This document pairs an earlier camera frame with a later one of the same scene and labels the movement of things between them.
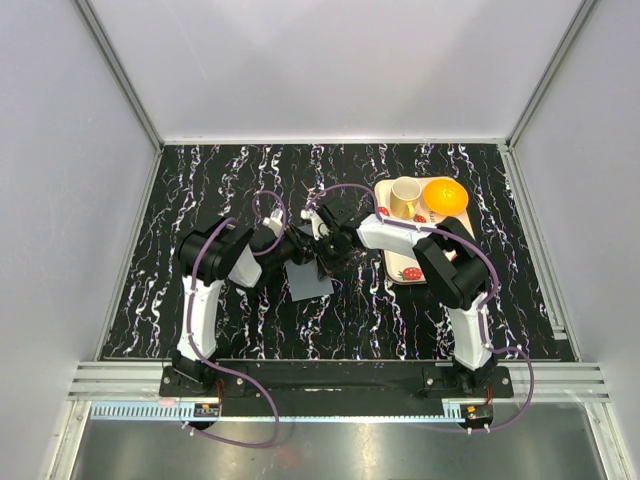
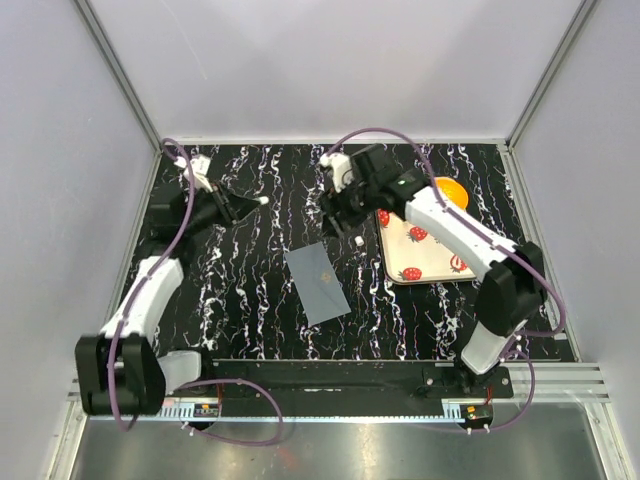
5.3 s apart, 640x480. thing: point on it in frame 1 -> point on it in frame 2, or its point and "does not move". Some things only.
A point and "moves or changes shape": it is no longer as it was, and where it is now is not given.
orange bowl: x=445 y=196 does not move
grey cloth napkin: x=304 y=283 moves or changes shape
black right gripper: x=329 y=263 -> x=335 y=202
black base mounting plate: x=337 y=388 does not move
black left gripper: x=299 y=240 -> x=232 y=208
